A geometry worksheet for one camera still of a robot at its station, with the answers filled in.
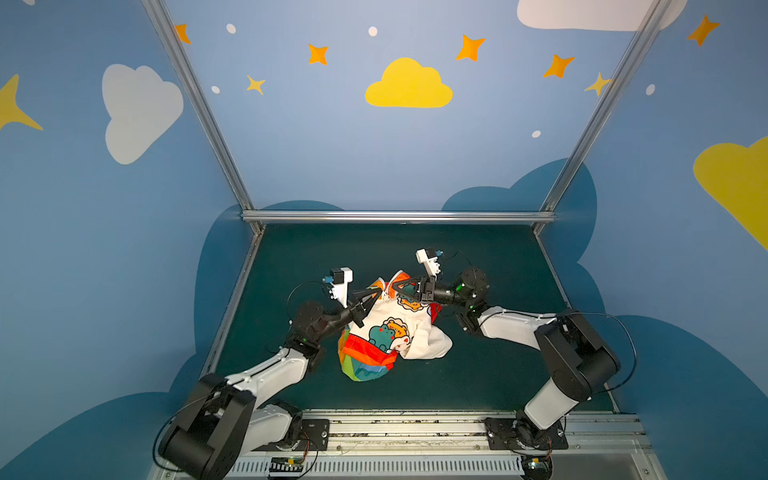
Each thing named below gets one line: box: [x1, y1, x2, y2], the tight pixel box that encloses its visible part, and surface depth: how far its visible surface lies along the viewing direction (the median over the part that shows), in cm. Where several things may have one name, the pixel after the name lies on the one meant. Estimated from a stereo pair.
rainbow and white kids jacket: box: [338, 270, 453, 382], surface depth 85 cm
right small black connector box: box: [521, 455, 553, 480], surface depth 73 cm
